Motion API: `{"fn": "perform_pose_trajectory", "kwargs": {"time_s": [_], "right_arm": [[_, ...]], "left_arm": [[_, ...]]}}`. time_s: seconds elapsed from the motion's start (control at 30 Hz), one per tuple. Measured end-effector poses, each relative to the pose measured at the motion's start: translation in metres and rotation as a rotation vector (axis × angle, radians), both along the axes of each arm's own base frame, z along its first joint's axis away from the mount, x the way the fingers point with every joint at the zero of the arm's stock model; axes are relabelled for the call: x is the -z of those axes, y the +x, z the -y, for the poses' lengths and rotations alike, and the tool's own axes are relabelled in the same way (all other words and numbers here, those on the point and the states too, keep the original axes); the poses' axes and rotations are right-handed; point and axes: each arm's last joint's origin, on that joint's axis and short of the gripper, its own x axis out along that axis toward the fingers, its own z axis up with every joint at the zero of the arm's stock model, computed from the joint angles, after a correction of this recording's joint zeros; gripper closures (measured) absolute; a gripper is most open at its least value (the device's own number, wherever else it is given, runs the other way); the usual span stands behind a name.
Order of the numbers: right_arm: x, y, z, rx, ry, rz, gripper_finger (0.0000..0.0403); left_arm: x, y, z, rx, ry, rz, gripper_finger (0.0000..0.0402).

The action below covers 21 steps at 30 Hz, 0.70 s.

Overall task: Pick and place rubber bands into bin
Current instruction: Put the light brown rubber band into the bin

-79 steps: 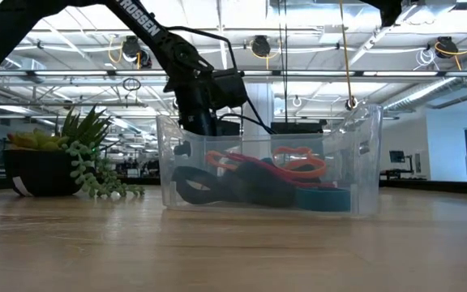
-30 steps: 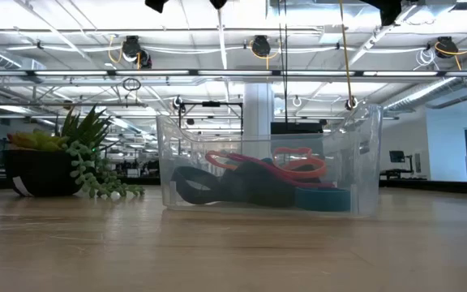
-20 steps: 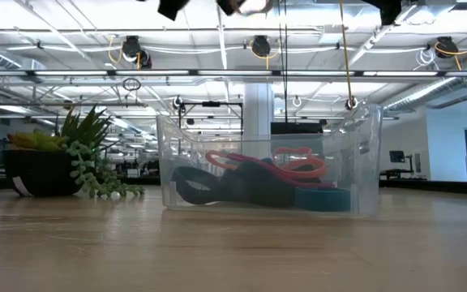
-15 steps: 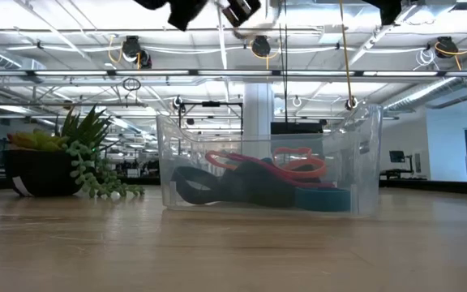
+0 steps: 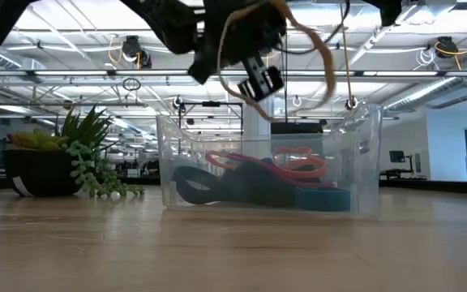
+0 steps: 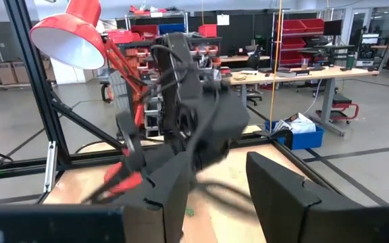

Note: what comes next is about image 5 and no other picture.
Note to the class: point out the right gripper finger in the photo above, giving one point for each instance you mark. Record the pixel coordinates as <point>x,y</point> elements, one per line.
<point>389,10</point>

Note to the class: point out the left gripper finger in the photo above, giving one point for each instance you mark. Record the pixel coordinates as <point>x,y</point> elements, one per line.
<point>270,32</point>

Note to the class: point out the tan rubber band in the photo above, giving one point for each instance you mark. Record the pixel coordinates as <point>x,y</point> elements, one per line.
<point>326,57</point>

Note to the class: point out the clear plastic bin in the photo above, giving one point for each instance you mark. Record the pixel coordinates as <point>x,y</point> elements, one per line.
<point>168,130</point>

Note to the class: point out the thin red rubber band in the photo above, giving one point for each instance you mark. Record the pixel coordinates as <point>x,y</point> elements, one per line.
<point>258,163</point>

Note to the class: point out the small orange rubber band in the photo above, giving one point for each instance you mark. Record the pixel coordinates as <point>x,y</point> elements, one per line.
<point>316,162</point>

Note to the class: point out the wide black rubber band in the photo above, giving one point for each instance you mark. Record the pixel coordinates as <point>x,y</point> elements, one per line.
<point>201,198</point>
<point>258,186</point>

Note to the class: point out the wide teal rubber band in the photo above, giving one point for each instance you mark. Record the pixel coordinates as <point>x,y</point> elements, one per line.
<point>322,199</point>

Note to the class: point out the white building column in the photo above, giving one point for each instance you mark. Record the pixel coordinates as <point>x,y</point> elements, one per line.
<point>254,125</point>

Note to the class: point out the small round hanging reel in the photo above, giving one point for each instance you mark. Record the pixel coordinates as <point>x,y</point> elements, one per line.
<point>346,104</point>

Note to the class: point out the small black monitor on stand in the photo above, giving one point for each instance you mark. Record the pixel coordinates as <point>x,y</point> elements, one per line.
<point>397,156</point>

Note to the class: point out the potted artificial succulent plant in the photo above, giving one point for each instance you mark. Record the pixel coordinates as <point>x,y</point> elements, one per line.
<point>39,170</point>

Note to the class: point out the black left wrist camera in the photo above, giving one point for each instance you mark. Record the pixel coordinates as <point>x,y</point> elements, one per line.
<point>262,81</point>

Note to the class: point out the long ceiling light rail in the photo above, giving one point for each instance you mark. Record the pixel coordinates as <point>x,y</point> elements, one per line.
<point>379,73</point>

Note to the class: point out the black overhead camera rig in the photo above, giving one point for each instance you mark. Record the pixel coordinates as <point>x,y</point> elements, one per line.
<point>211,104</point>

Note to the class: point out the silver ventilation duct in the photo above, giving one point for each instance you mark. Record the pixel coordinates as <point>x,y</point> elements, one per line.
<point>432,90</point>

